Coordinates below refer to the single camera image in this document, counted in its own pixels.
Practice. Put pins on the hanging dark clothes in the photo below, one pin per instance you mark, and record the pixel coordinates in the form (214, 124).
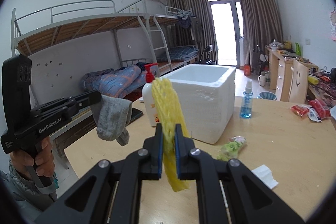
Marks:
(187, 23)

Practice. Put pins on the black folding chair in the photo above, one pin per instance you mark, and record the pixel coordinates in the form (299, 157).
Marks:
(207, 54)

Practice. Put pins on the glass balcony door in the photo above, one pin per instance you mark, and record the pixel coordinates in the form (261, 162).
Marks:
(223, 29)

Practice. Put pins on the green plastic wrapper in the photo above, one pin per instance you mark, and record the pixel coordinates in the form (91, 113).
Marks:
(231, 148)

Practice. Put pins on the yellow foam net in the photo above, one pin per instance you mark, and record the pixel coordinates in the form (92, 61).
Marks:
(168, 108)

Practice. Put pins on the metal bunk bed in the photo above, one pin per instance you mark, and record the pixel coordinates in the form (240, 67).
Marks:
(173, 18)
(78, 29)

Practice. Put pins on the striped trash bin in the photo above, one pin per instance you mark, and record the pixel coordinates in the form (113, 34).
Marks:
(267, 96)

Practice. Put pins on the yellow sponge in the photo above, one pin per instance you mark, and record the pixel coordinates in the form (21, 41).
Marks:
(313, 80)

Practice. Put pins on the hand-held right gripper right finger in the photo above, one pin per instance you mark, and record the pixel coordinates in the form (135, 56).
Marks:
(178, 155)

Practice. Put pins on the white lotion pump bottle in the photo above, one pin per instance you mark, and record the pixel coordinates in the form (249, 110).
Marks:
(148, 103)

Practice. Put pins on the folded dark blue bedding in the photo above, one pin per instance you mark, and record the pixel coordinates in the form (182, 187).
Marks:
(178, 53)

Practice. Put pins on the black smartphone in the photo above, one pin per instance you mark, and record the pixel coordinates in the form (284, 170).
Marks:
(136, 114)

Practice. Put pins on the white foam box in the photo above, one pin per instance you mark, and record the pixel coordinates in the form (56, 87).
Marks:
(204, 108)

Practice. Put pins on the white thermos flask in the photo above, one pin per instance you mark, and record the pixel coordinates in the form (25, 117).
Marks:
(261, 80)

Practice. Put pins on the white blue snack packet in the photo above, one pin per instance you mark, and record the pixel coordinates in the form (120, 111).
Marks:
(314, 116)

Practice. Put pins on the person's left hand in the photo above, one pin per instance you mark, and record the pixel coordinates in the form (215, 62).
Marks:
(21, 163)

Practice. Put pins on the blue plaid quilt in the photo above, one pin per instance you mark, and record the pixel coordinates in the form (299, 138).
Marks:
(110, 82)

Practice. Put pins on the white metal ladder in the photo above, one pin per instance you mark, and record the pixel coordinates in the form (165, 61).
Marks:
(160, 48)

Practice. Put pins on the desk with printed tablecloth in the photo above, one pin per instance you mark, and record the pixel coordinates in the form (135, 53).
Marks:
(325, 94)

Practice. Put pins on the wooden desk with drawers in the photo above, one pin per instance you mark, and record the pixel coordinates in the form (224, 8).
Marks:
(278, 66)

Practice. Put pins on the person's left forearm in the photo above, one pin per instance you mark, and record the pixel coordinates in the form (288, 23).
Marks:
(18, 192)

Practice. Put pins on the yellow box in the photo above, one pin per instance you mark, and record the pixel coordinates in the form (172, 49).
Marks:
(287, 44)

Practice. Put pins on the white tissue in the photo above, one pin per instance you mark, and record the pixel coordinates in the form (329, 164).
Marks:
(263, 175)

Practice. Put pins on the orange plastic jug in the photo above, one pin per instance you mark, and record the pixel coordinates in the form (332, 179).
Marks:
(247, 70)

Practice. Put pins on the grey sock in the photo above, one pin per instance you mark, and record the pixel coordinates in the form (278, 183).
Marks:
(113, 119)

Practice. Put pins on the green bottle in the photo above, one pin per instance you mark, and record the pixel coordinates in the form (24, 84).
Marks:
(298, 48)

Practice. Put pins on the cartoon wall poster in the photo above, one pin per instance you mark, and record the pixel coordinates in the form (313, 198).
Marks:
(333, 24)

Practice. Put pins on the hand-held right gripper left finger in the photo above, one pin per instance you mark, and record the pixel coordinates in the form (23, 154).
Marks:
(159, 155)

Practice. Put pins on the blue spray bottle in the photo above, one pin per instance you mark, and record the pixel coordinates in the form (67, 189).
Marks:
(246, 106)

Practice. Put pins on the small red snack packet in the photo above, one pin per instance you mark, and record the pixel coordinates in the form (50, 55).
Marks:
(299, 110)

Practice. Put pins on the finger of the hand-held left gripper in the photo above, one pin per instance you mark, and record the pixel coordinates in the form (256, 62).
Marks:
(84, 100)

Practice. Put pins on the wooden smiley face chair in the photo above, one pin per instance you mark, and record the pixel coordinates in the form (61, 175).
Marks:
(298, 82)

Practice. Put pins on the large red snack packet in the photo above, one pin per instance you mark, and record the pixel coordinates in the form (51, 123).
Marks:
(320, 106)

